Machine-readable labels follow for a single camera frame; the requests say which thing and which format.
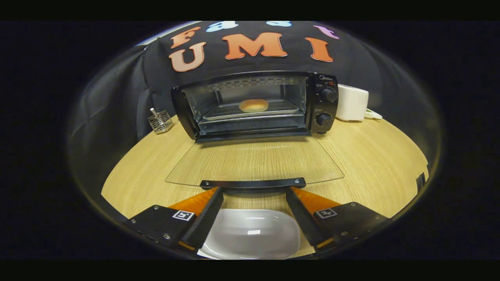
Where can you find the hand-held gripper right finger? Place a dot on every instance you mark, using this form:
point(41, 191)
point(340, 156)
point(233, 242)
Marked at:
point(300, 216)

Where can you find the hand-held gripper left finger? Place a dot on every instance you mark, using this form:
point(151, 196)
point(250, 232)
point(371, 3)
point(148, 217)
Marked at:
point(207, 220)

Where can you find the black toaster oven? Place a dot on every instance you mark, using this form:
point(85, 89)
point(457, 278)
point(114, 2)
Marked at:
point(324, 107)

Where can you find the glazed donut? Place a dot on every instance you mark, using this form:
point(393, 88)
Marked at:
point(254, 105)

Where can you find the metal oven tray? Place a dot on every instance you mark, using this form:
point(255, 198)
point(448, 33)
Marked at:
point(285, 107)

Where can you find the white plate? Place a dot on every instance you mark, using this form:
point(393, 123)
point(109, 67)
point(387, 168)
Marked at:
point(250, 238)

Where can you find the white appliance box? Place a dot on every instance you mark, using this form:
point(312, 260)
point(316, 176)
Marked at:
point(352, 103)

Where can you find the black backdrop cloth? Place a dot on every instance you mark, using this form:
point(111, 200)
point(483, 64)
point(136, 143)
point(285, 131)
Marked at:
point(117, 97)

